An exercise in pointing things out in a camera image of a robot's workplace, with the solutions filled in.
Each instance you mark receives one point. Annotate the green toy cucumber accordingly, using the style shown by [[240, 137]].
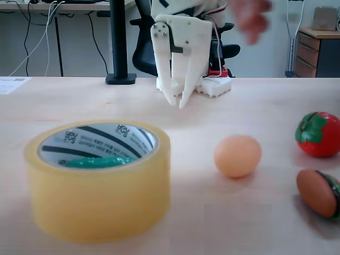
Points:
[[98, 162]]

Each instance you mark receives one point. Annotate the person's hand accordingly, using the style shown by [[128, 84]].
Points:
[[252, 18]]

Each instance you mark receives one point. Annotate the black office chair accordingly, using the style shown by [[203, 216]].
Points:
[[142, 58]]

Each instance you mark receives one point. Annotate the red table clamp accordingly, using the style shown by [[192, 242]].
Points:
[[220, 72]]

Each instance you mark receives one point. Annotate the black monitor stand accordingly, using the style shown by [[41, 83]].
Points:
[[118, 40]]

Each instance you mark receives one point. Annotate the grey metal crutch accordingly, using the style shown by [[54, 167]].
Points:
[[292, 53]]

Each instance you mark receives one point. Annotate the beige toy egg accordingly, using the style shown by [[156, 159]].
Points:
[[236, 156]]

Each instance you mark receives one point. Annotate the background office desk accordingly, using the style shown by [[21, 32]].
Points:
[[58, 42]]

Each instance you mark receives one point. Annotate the wooden drawer cabinet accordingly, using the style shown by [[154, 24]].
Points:
[[308, 53]]

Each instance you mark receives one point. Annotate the brown cardboard box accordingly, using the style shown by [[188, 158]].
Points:
[[324, 18]]

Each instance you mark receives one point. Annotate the red toy tomato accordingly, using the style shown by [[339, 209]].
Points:
[[324, 140]]

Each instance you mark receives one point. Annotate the white printed paper sheet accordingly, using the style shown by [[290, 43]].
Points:
[[10, 85]]

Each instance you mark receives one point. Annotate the yellow packing tape roll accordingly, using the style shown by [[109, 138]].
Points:
[[98, 202]]

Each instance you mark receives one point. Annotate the toy hamburger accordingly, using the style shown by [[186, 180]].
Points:
[[316, 194]]

